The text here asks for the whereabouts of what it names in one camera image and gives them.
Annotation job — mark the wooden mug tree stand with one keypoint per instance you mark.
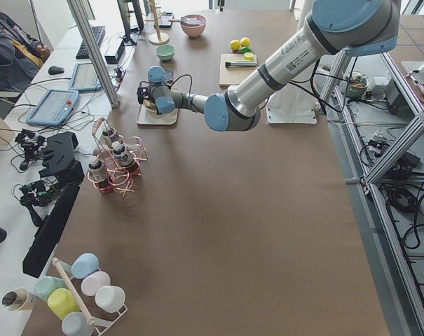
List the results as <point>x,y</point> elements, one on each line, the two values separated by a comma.
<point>158,38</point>

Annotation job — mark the black computer mouse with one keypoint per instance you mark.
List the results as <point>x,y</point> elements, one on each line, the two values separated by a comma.
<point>55,70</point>

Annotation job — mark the tea bottle three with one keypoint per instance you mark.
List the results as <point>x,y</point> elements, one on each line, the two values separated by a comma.
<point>110,136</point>

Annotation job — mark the blue teach pendant far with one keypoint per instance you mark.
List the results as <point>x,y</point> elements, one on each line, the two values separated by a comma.
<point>84,78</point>

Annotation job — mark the bamboo cutting board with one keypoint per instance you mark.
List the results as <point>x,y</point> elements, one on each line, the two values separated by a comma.
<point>234,75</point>

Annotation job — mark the paper cup with metal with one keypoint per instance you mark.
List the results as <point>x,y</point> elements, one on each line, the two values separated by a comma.
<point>19,299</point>

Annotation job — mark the toast bread slice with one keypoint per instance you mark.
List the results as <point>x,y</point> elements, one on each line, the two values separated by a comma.
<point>149,104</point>

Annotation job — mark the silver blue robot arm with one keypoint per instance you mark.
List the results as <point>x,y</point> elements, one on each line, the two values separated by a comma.
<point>358,27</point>

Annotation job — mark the cream rabbit tray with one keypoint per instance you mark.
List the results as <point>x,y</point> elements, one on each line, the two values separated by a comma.
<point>146,118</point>

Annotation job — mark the yellow plastic knife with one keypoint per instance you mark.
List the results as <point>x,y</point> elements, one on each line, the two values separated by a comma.
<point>241,63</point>

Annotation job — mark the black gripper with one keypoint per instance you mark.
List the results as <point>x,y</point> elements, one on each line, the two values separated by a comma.
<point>149,101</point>

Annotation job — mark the copper wire bottle rack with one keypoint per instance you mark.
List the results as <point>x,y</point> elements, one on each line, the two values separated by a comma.
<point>120,178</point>

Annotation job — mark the grey blue plastic cup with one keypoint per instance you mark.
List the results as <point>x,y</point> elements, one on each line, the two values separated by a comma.
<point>75,324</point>

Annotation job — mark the tea bottle two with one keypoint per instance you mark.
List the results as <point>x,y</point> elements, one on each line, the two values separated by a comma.
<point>121,154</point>

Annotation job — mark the light blue plastic cup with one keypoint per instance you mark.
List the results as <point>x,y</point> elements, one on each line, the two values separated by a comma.
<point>84,265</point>

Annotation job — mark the yellow lemon far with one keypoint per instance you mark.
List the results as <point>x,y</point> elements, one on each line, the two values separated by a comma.
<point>244,42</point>

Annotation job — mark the metal ice scoop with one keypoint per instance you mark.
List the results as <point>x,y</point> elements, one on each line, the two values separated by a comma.
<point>188,21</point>

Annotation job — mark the green lime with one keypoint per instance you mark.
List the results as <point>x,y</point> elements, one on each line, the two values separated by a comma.
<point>245,49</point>

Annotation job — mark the pink bowl with ice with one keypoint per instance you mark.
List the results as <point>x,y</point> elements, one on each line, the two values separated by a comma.
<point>196,31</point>

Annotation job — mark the grey folded cloth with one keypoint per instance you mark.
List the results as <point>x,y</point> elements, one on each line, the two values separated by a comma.
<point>169,76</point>

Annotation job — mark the white plastic cup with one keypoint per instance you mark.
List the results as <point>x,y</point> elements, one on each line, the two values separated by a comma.
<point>110,298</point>

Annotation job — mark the pink plastic cup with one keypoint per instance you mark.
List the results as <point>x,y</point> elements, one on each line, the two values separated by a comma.
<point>93,282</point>

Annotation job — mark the aluminium frame post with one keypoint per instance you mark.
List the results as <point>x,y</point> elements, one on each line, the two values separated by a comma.
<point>80,17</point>

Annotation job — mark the blue teach pendant near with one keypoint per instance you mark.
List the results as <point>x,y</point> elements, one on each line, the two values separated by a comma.
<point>54,108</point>

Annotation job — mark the yellow lemon near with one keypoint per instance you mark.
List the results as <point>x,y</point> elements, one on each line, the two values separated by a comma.
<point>234,45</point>

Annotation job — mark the green ceramic bowl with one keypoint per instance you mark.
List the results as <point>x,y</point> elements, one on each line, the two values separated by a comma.
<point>165,52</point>

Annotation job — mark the white wire cup rack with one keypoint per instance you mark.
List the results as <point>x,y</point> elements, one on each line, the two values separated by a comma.
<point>104,323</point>

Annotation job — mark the blue teach pendant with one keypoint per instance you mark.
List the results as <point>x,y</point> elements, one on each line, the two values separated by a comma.
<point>84,78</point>
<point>54,108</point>

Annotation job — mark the yellow lemon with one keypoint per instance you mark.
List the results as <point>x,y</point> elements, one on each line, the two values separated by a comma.
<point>244,42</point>
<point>234,45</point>

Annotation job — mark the mint green plastic cup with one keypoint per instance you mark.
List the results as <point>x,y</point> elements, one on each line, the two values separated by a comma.
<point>46,285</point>

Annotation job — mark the black long bar device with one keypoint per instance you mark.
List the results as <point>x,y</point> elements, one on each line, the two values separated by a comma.
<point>48,235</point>

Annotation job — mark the tea bottle one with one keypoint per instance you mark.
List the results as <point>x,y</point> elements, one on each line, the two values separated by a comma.
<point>98,172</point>

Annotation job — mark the yellow plastic cup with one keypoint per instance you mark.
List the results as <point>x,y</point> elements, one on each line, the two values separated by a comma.
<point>61,302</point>

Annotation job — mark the seated person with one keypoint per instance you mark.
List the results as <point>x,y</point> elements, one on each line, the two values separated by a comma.
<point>21,56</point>

